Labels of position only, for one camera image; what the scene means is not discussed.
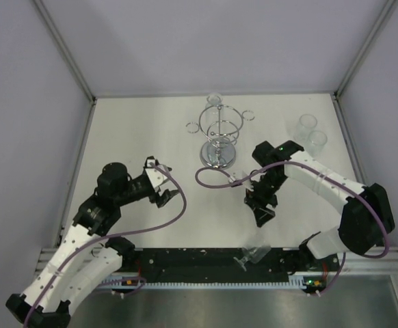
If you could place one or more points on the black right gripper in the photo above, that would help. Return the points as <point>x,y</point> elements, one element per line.
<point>259,203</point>

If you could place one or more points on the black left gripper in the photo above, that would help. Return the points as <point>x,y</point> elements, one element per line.
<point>163,199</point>

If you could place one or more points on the clear ribbed wine glass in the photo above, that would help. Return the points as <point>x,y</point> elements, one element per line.
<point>252,254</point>

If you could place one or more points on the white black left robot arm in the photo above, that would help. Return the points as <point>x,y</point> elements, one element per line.
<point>89,252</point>

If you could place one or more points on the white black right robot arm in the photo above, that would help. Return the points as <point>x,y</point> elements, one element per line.
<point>366,215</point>

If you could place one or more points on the chrome wine glass rack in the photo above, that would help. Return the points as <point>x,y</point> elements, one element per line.
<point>221,126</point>

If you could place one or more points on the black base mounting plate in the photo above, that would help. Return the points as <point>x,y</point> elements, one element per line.
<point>217,265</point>

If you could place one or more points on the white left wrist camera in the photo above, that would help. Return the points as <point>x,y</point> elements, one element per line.
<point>156,174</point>

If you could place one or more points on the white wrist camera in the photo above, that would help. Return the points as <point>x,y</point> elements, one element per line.
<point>156,174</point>
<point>241,178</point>

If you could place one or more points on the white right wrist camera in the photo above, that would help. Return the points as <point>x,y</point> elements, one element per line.
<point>241,178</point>

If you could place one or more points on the grey slotted cable duct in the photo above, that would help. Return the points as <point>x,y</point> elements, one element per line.
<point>293,283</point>

